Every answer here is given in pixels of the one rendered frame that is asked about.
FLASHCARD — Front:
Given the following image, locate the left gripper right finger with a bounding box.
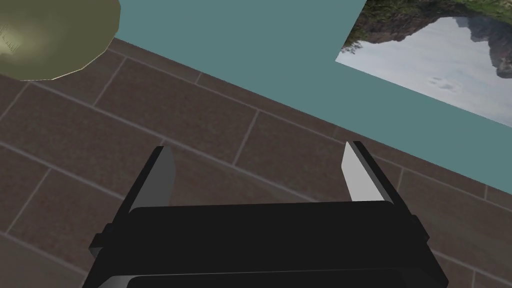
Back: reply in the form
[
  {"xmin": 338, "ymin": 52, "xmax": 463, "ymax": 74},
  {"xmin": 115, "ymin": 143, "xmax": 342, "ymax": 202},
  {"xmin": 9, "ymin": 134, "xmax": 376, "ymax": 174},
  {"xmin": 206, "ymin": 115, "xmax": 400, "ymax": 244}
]
[{"xmin": 340, "ymin": 140, "xmax": 411, "ymax": 219}]

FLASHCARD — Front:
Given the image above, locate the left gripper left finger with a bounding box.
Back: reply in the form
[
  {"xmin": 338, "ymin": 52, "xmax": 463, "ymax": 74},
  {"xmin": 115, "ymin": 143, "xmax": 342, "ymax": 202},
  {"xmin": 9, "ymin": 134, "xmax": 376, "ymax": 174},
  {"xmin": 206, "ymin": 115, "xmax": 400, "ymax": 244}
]
[{"xmin": 113, "ymin": 145, "xmax": 177, "ymax": 225}]

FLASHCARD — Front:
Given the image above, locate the olive round object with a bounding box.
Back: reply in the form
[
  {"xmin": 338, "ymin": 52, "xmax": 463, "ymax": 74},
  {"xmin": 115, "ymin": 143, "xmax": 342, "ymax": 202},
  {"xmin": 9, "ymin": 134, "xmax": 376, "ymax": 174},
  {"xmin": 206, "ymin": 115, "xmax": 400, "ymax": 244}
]
[{"xmin": 0, "ymin": 0, "xmax": 122, "ymax": 82}]

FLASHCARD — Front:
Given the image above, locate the mountain landscape wall picture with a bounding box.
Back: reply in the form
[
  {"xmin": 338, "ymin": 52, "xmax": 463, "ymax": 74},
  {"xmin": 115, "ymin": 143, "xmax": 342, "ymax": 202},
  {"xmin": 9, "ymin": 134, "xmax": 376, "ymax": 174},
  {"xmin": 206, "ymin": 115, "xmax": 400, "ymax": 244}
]
[{"xmin": 335, "ymin": 0, "xmax": 512, "ymax": 128}]

